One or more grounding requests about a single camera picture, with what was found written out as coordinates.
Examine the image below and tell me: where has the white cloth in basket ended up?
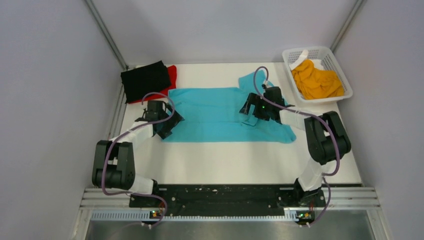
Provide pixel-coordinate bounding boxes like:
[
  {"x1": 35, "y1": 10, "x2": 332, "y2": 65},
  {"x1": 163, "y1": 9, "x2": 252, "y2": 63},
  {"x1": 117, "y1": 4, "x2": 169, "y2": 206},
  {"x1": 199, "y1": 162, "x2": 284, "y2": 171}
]
[{"x1": 289, "y1": 49, "x2": 325, "y2": 70}]

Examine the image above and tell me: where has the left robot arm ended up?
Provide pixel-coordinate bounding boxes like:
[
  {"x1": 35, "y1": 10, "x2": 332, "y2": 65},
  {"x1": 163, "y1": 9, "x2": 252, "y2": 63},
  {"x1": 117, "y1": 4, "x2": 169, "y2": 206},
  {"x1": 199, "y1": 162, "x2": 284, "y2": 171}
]
[{"x1": 92, "y1": 100, "x2": 185, "y2": 209}]

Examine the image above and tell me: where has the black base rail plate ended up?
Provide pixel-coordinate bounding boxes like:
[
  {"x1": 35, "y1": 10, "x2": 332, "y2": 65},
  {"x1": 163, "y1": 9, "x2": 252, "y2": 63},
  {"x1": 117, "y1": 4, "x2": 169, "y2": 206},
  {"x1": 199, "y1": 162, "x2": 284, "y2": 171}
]
[{"x1": 129, "y1": 184, "x2": 326, "y2": 217}]

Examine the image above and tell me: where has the folded red t-shirt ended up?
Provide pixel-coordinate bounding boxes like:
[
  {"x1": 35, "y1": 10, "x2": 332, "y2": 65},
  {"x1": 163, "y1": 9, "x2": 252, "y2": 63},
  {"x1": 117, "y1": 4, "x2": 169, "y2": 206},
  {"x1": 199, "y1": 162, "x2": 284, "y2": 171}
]
[{"x1": 126, "y1": 65, "x2": 177, "y2": 104}]

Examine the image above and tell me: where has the aluminium frame post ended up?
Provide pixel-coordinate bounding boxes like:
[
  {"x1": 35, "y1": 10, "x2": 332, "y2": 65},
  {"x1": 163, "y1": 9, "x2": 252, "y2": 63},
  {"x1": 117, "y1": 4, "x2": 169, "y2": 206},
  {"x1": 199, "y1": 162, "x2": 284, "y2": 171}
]
[
  {"x1": 83, "y1": 0, "x2": 128, "y2": 70},
  {"x1": 330, "y1": 0, "x2": 367, "y2": 53}
]

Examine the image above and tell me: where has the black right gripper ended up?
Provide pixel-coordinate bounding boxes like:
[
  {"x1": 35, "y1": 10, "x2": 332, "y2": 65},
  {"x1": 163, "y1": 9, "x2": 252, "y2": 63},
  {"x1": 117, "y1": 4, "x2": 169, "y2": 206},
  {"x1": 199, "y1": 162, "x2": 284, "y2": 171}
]
[{"x1": 239, "y1": 92, "x2": 273, "y2": 122}]

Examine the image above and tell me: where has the right aluminium frame post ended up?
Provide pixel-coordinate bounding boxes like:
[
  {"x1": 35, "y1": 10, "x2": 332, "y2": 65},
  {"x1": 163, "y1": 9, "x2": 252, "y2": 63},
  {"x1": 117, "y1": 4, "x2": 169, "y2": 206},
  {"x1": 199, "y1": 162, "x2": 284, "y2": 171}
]
[{"x1": 330, "y1": 0, "x2": 367, "y2": 53}]

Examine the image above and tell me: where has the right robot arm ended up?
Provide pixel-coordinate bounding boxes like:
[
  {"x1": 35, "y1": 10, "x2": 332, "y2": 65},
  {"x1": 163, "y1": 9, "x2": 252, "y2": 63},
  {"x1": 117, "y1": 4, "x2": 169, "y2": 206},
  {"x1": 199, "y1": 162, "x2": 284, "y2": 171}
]
[{"x1": 239, "y1": 86, "x2": 352, "y2": 206}]

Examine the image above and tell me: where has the left aluminium frame post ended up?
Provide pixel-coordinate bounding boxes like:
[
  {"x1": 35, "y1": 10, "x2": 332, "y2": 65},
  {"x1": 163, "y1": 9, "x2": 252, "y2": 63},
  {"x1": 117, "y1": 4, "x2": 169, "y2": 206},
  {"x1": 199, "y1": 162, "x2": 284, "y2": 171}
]
[{"x1": 83, "y1": 0, "x2": 128, "y2": 70}]

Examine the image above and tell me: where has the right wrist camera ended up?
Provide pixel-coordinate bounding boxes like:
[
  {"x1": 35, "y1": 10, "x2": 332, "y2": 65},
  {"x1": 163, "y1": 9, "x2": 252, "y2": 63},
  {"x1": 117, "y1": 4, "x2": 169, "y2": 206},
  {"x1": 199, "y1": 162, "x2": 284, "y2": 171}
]
[{"x1": 261, "y1": 80, "x2": 272, "y2": 89}]

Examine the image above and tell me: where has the orange t-shirt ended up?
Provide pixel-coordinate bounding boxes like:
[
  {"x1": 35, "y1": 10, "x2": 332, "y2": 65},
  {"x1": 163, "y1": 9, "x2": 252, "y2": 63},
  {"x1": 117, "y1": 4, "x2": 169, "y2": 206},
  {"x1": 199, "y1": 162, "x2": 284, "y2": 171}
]
[{"x1": 291, "y1": 59, "x2": 345, "y2": 100}]

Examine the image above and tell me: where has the cyan t-shirt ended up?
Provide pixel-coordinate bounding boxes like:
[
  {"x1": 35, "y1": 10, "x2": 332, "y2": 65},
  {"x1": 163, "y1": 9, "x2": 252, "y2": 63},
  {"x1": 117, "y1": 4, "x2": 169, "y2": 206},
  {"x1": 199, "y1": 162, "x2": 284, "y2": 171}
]
[{"x1": 165, "y1": 70, "x2": 297, "y2": 144}]

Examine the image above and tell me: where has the white plastic basket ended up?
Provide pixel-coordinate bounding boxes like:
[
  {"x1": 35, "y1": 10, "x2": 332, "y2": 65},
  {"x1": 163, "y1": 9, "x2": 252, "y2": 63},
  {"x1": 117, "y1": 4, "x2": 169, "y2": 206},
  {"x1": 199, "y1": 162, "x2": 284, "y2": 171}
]
[{"x1": 281, "y1": 46, "x2": 353, "y2": 105}]

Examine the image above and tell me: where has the white cable duct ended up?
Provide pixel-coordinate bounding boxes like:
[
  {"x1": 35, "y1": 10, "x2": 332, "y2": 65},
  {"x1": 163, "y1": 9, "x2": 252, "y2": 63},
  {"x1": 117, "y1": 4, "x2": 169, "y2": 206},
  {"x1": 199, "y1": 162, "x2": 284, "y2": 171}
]
[{"x1": 90, "y1": 209, "x2": 312, "y2": 222}]

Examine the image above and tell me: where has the folded black t-shirt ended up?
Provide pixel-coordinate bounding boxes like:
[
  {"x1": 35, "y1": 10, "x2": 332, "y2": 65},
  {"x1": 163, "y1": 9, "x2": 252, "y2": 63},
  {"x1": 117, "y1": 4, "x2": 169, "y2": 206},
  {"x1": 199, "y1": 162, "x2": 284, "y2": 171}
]
[{"x1": 120, "y1": 60, "x2": 172, "y2": 104}]

